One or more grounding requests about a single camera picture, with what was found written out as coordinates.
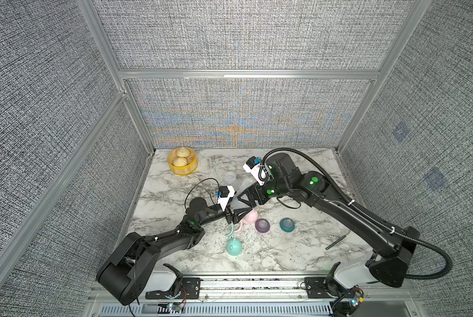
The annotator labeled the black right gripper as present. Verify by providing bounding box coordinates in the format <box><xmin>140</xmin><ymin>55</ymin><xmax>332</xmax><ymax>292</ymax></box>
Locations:
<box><xmin>237</xmin><ymin>175</ymin><xmax>295</xmax><ymax>209</ymax></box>

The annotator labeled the clear bottle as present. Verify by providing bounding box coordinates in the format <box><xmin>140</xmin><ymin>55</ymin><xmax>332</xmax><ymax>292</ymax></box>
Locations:
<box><xmin>224</xmin><ymin>172</ymin><xmax>237</xmax><ymax>187</ymax></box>
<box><xmin>231</xmin><ymin>178</ymin><xmax>256</xmax><ymax>209</ymax></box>

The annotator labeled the pink bottle cap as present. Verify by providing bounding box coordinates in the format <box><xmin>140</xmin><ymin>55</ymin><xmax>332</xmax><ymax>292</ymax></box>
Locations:
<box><xmin>243</xmin><ymin>210</ymin><xmax>260</xmax><ymax>224</ymax></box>

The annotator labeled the purple nipple collar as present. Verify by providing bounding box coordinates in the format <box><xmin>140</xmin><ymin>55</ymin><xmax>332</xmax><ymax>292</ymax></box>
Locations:
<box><xmin>255</xmin><ymin>219</ymin><xmax>271</xmax><ymax>233</ymax></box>

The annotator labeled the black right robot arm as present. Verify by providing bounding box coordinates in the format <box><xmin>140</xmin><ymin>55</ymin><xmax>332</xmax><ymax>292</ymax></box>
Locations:
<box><xmin>238</xmin><ymin>153</ymin><xmax>416</xmax><ymax>289</ymax></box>

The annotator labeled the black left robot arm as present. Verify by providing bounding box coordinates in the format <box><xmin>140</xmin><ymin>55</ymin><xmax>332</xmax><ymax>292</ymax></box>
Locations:
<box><xmin>96</xmin><ymin>198</ymin><xmax>256</xmax><ymax>306</ymax></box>

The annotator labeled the mint cap left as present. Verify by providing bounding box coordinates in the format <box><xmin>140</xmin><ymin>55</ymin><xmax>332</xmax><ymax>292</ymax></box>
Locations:
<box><xmin>227</xmin><ymin>238</ymin><xmax>243</xmax><ymax>256</ymax></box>

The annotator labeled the teal nipple collar upper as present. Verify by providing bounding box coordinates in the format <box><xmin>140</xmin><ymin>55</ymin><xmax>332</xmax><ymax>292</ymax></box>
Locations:
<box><xmin>279</xmin><ymin>217</ymin><xmax>295</xmax><ymax>232</ymax></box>

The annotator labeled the yellow bamboo steamer basket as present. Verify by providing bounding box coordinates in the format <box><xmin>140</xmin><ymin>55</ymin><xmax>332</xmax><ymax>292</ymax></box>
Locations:
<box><xmin>167</xmin><ymin>147</ymin><xmax>198</xmax><ymax>176</ymax></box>

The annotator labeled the lower steamed bun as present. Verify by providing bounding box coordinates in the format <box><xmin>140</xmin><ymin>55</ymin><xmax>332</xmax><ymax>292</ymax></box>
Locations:
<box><xmin>172</xmin><ymin>157</ymin><xmax>189</xmax><ymax>167</ymax></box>

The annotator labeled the steamed bun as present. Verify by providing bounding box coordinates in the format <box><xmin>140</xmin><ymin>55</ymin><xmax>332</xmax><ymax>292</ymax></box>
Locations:
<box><xmin>172</xmin><ymin>157</ymin><xmax>189</xmax><ymax>167</ymax></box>
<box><xmin>176</xmin><ymin>147</ymin><xmax>191</xmax><ymax>158</ymax></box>

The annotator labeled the upper steamed bun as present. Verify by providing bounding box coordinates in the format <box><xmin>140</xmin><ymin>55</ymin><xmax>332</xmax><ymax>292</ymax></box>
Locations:
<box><xmin>176</xmin><ymin>147</ymin><xmax>191</xmax><ymax>158</ymax></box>

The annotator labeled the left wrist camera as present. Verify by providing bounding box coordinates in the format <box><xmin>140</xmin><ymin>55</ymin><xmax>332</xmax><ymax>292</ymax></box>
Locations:
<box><xmin>217</xmin><ymin>186</ymin><xmax>235</xmax><ymax>211</ymax></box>

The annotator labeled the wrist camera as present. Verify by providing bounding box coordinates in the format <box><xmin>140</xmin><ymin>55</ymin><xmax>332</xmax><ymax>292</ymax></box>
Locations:
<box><xmin>217</xmin><ymin>186</ymin><xmax>235</xmax><ymax>211</ymax></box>
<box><xmin>243</xmin><ymin>156</ymin><xmax>269</xmax><ymax>186</ymax></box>

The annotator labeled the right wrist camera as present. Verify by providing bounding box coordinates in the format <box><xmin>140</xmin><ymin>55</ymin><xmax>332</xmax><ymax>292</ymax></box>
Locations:
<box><xmin>243</xmin><ymin>156</ymin><xmax>269</xmax><ymax>186</ymax></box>

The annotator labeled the left camera black cable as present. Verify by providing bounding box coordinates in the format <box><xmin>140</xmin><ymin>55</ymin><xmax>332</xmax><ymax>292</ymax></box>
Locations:
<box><xmin>183</xmin><ymin>178</ymin><xmax>221</xmax><ymax>213</ymax></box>

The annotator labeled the aluminium front rail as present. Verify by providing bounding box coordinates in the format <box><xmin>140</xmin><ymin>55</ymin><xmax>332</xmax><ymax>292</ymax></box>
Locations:
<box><xmin>83</xmin><ymin>273</ymin><xmax>425</xmax><ymax>317</ymax></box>

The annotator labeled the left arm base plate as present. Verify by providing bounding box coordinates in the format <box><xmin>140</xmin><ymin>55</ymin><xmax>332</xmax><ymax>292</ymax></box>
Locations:
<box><xmin>145</xmin><ymin>277</ymin><xmax>201</xmax><ymax>301</ymax></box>

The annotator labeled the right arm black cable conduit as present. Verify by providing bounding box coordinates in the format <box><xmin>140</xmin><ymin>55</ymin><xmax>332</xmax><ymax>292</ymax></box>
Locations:
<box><xmin>261</xmin><ymin>147</ymin><xmax>454</xmax><ymax>281</ymax></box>

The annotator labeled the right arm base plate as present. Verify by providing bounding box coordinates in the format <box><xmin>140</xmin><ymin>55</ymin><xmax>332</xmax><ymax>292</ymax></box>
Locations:
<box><xmin>303</xmin><ymin>277</ymin><xmax>364</xmax><ymax>307</ymax></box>

